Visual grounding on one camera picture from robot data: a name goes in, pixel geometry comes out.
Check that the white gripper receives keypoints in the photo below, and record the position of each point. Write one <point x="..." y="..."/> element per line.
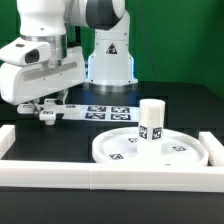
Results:
<point x="23" y="84"/>

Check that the white cross-shaped table base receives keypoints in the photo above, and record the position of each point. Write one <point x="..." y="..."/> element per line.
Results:
<point x="50" y="110"/>

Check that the white round table top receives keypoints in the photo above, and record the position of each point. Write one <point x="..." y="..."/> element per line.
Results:
<point x="125" y="146"/>

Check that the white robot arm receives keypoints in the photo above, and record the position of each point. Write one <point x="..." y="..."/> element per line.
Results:
<point x="110" y="66"/>

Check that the paper sheet with markers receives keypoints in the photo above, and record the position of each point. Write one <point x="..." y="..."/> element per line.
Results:
<point x="104" y="113"/>

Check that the white left fence bar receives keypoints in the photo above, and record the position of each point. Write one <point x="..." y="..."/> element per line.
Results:
<point x="7" y="138"/>

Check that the white fence bar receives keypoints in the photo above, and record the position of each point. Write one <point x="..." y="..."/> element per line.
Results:
<point x="7" y="138"/>
<point x="214" y="148"/>
<point x="109" y="177"/>

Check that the white front fence bar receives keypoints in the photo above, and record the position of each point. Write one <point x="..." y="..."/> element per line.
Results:
<point x="109" y="177"/>

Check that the white right fence bar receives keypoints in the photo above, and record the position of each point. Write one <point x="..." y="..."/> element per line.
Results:
<point x="214" y="148"/>

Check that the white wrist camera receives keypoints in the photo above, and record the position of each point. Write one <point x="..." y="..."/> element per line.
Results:
<point x="22" y="52"/>

